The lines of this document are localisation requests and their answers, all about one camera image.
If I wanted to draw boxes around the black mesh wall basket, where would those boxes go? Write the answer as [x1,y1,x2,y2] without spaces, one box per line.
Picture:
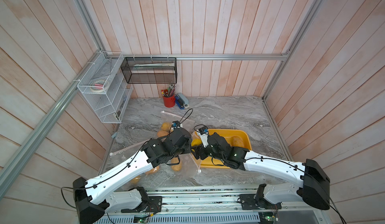
[120,57,178,84]

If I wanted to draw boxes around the light blue stapler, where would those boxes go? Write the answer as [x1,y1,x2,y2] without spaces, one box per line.
[177,93,189,108]

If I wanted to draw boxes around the tape roll on shelf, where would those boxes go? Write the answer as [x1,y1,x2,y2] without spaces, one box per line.
[90,79,110,93]

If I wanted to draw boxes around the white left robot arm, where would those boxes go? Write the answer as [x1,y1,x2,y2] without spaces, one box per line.
[73,128,191,224]

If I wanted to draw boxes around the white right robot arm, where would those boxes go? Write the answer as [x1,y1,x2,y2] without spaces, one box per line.
[191,133,330,211]

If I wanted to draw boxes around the white wire mesh shelf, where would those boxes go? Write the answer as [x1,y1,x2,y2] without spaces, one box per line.
[77,51,132,124]

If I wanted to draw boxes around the yellow plastic tray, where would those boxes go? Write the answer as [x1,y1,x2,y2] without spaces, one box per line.
[192,129,252,169]

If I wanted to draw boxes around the red metal pencil bucket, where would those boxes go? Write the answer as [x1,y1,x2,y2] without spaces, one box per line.
[163,95,175,108]

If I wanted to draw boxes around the coloured pencils bunch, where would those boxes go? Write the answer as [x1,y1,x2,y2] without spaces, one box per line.
[161,83,175,98]

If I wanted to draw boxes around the clear zipper bag pink zip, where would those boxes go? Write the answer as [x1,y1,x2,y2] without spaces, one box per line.
[106,141,155,191]

